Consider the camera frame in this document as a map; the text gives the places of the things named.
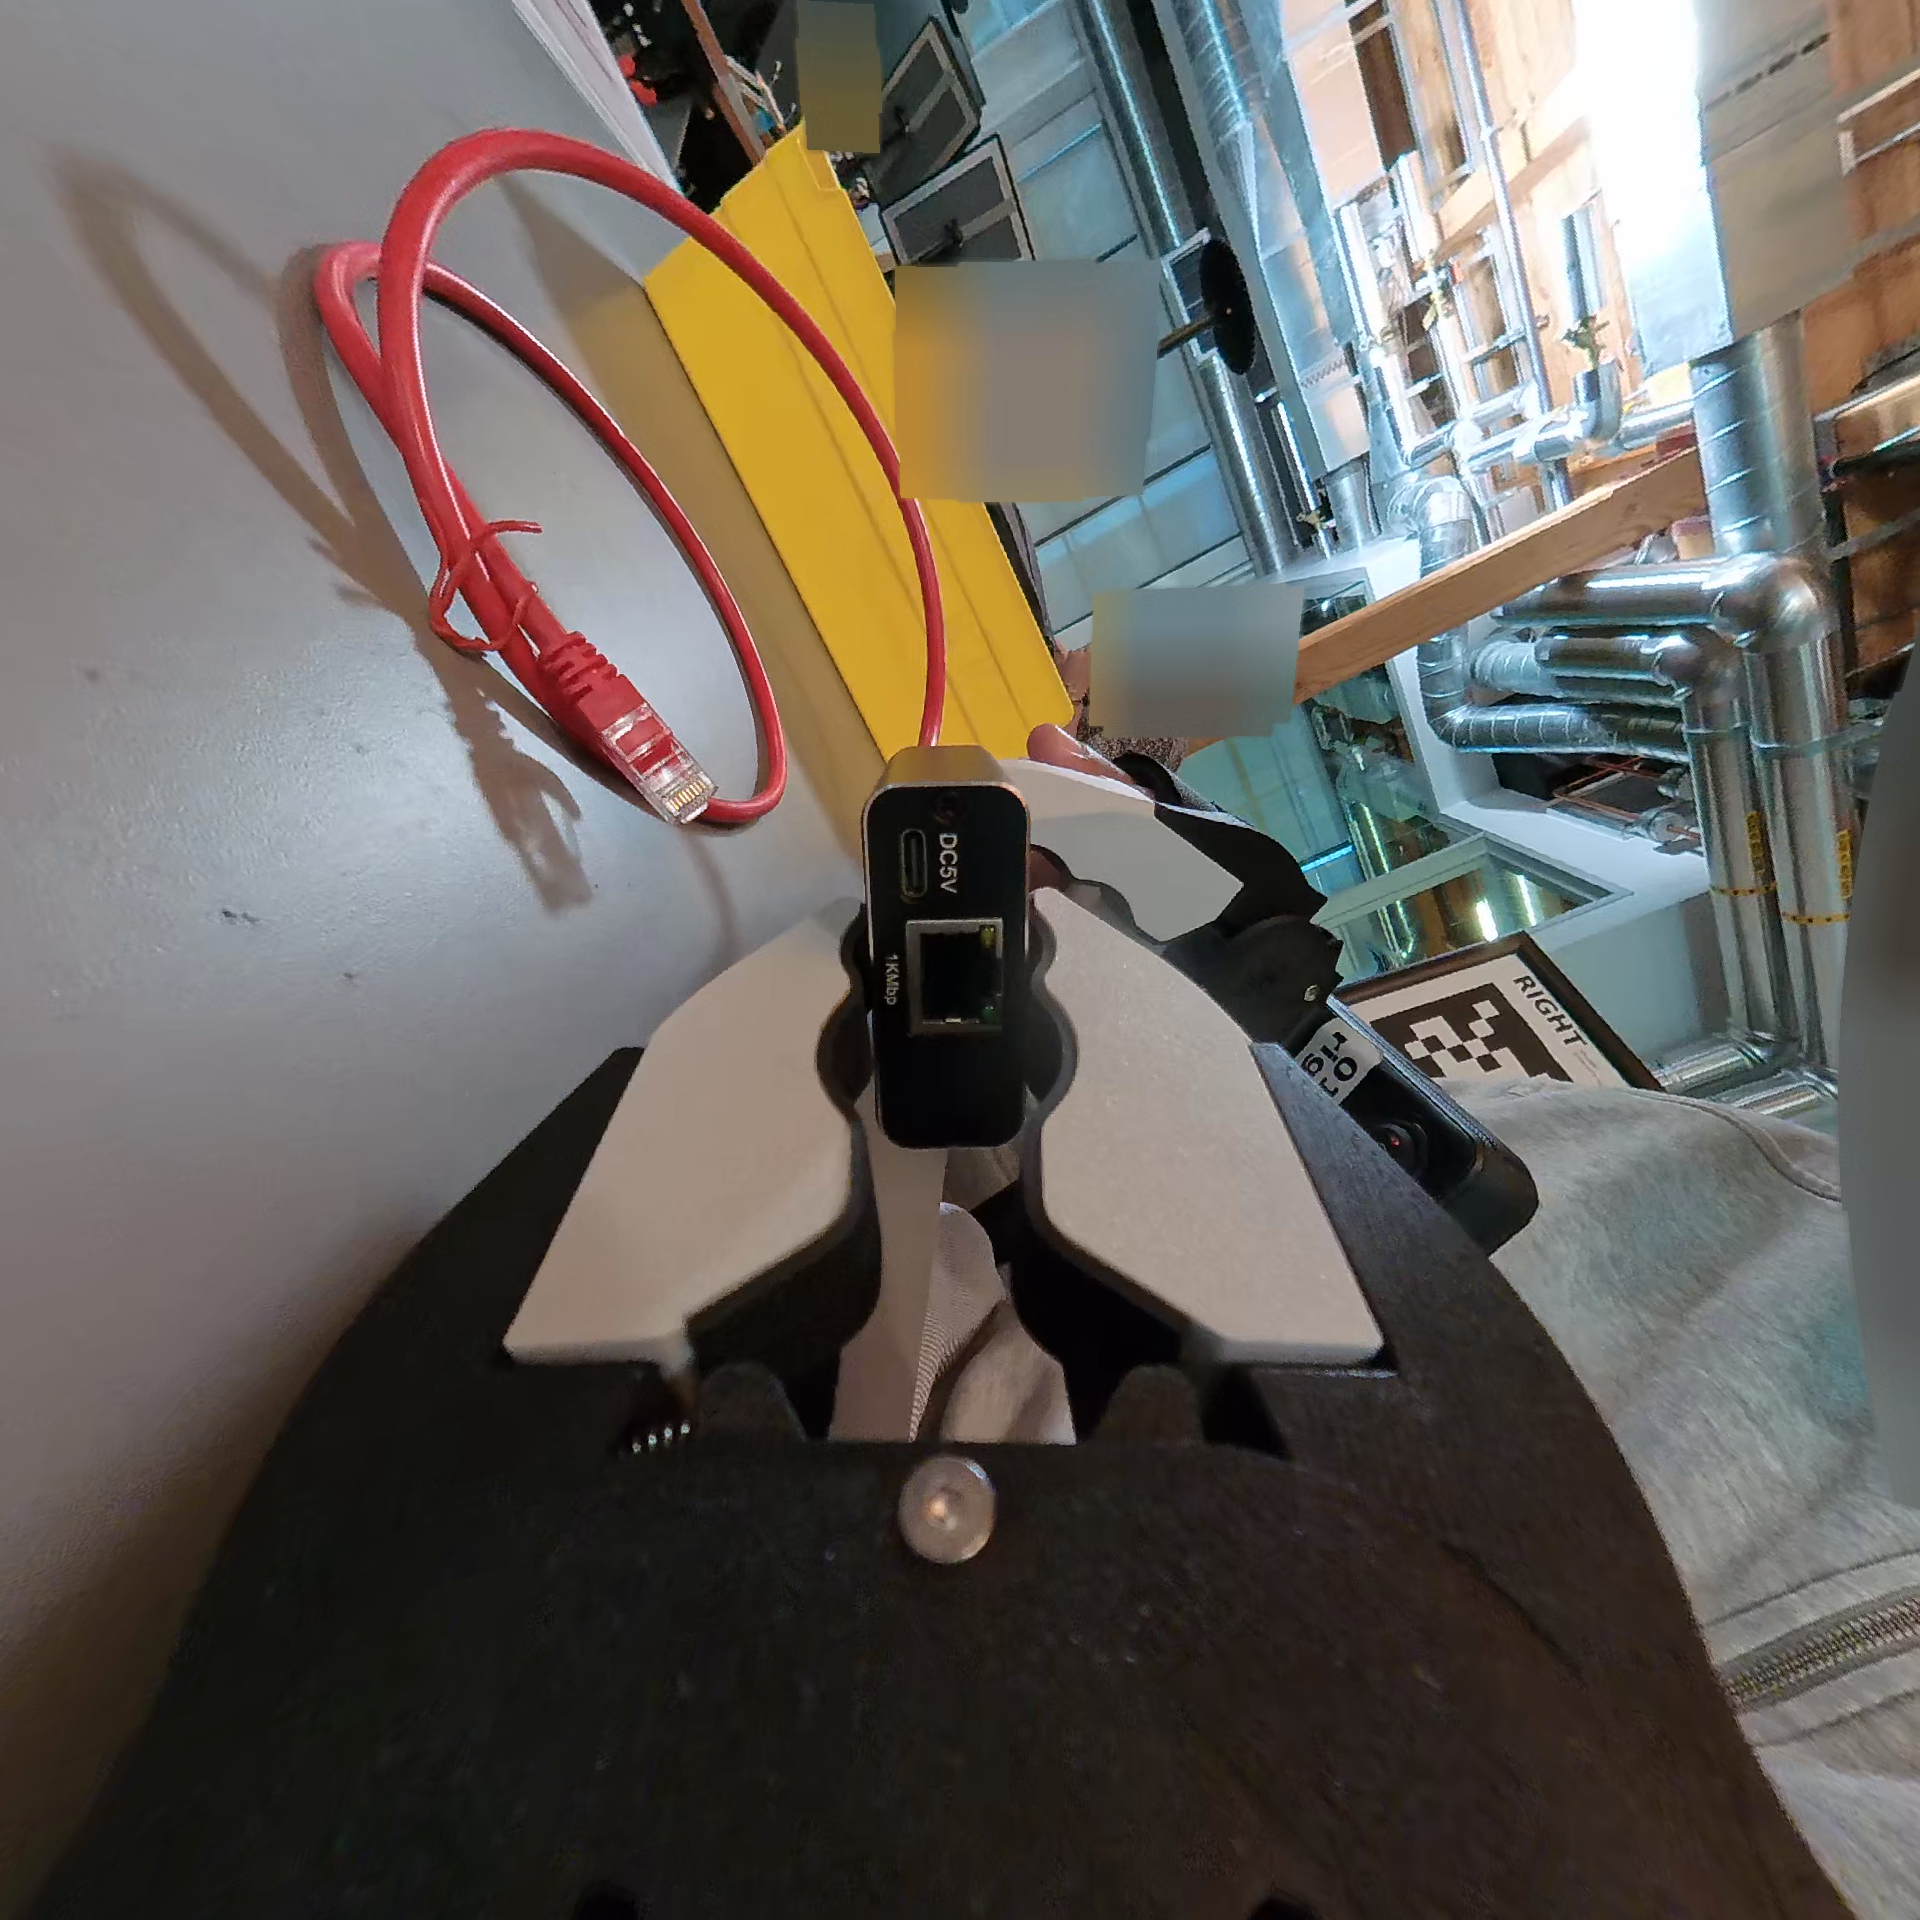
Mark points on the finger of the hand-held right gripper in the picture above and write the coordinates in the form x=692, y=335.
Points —
x=1141, y=856

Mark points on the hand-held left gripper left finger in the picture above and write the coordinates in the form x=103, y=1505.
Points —
x=704, y=1185

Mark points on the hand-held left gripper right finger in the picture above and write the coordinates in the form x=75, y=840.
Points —
x=1184, y=1185

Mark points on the black ethernet adapter box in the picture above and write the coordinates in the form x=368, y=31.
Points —
x=961, y=1080

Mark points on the yellow storage bin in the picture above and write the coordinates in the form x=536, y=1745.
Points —
x=779, y=376

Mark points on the person's right forearm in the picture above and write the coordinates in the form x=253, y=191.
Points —
x=1651, y=1319

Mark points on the person's right hand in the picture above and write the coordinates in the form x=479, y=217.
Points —
x=1055, y=744

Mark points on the framed marker sign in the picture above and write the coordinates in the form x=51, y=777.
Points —
x=1483, y=1036

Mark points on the wooden beam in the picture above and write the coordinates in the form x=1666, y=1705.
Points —
x=1499, y=586

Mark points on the black round fan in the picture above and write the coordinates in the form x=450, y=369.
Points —
x=1231, y=299

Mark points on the silver ventilation pipes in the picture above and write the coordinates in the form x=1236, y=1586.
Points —
x=1769, y=630

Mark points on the person's grey zip sweatshirt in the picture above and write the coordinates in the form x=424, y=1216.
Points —
x=1844, y=1800

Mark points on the spiral silver duct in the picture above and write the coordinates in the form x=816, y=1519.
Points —
x=1201, y=148

